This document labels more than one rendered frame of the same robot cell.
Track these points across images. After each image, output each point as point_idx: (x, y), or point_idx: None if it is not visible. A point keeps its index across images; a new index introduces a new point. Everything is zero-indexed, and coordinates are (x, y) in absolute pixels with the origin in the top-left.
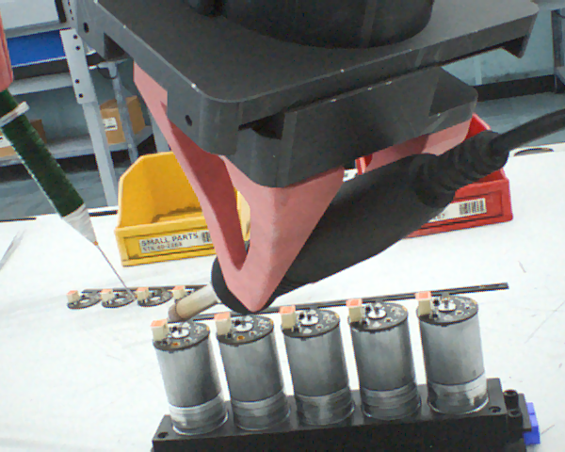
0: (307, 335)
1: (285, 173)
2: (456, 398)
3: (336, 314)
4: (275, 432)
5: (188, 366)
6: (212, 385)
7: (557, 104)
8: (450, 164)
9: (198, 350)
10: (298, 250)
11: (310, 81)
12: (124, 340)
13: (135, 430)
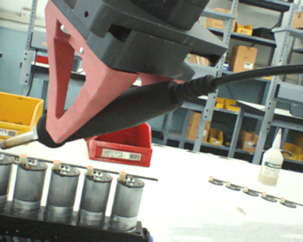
0: (64, 174)
1: (118, 61)
2: (123, 223)
3: (79, 170)
4: (30, 219)
5: None
6: (6, 188)
7: (159, 143)
8: (190, 85)
9: (6, 167)
10: (96, 113)
11: (146, 21)
12: None
13: None
